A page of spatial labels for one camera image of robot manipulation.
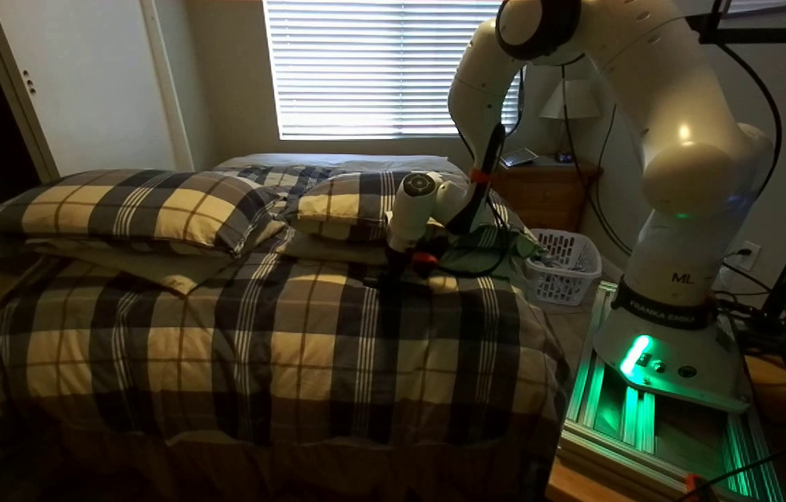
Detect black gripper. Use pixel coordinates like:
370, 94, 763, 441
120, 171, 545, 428
384, 249, 420, 282

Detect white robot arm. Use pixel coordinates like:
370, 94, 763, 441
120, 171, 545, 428
388, 0, 772, 330

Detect plaid right pillow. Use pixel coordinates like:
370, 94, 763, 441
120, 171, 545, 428
292, 168, 470, 245

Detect plaid pillow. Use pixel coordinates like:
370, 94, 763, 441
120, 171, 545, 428
292, 168, 470, 245
0, 171, 275, 256

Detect plaid left pillow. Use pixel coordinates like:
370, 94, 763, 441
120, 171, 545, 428
0, 171, 275, 256

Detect plaid comforter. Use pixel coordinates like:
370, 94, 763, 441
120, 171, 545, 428
0, 161, 570, 478

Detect white laundry basket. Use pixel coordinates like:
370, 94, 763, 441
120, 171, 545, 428
524, 228, 601, 306

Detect wooden nightstand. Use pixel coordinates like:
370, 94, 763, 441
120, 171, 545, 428
490, 164, 601, 231

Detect window blinds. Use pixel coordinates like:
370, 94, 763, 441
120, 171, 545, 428
261, 0, 501, 139

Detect white table lamp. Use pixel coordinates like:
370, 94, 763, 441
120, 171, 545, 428
540, 78, 598, 164

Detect white closet door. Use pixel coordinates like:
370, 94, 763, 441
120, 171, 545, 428
0, 0, 204, 182

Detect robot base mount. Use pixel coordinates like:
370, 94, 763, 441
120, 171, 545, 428
559, 282, 786, 502

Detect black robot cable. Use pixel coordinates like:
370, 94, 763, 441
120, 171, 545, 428
687, 0, 786, 204

